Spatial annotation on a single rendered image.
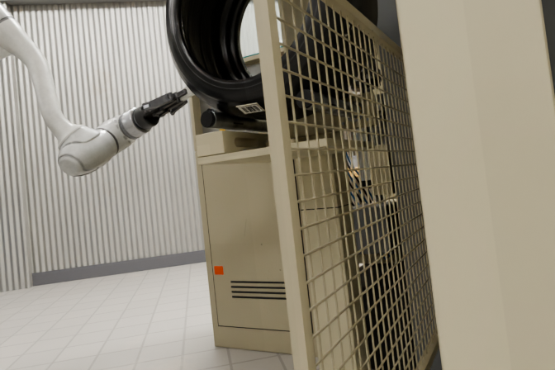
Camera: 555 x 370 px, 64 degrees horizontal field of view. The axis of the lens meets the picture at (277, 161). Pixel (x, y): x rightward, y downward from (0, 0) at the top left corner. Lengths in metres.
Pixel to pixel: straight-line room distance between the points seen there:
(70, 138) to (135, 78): 3.35
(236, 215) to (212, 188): 0.17
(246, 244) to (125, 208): 2.76
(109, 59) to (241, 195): 3.11
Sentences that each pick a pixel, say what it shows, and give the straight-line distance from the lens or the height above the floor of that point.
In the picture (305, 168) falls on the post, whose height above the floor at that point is 0.75.
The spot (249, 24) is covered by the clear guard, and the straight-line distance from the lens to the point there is 2.03.
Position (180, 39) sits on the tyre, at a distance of 1.23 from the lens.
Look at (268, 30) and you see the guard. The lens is 0.49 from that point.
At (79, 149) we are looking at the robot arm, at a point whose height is 0.87.
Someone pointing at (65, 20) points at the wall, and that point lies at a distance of 5.00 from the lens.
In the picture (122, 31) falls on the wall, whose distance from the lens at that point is 4.86.
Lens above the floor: 0.72
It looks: 3 degrees up
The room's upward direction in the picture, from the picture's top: 6 degrees counter-clockwise
